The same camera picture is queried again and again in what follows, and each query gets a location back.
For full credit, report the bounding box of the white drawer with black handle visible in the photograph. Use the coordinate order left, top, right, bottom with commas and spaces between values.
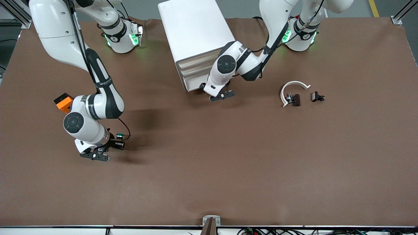
182, 71, 210, 84

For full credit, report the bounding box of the white drawer cabinet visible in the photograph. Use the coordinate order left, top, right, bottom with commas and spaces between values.
158, 0, 238, 92

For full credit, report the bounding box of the orange box with black side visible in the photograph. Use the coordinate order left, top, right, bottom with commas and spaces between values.
54, 93, 74, 114

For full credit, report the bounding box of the brown table cover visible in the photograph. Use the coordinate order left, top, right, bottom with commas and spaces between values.
0, 18, 418, 227

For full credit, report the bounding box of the white curved plastic clamp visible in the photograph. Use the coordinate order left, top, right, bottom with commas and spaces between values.
280, 81, 311, 108

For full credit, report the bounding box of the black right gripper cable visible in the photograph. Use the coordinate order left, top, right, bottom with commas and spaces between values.
116, 117, 131, 141

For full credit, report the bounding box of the black left arm base cable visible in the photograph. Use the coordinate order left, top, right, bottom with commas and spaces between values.
252, 16, 271, 53

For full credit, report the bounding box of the black arm base cable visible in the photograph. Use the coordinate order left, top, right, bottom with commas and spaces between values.
252, 16, 271, 53
116, 2, 131, 21

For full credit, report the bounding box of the white table edge rail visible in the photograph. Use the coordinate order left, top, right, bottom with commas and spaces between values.
0, 225, 418, 235

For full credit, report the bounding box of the black right arm base cable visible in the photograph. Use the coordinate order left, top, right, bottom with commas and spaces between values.
116, 2, 131, 21

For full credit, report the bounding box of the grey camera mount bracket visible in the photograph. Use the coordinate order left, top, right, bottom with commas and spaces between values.
200, 215, 221, 235

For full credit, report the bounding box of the aluminium frame profile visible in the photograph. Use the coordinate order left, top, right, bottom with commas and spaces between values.
391, 0, 418, 25
0, 0, 33, 30

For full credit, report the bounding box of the black and coloured cable bundle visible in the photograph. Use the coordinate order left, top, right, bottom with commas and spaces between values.
237, 227, 418, 235

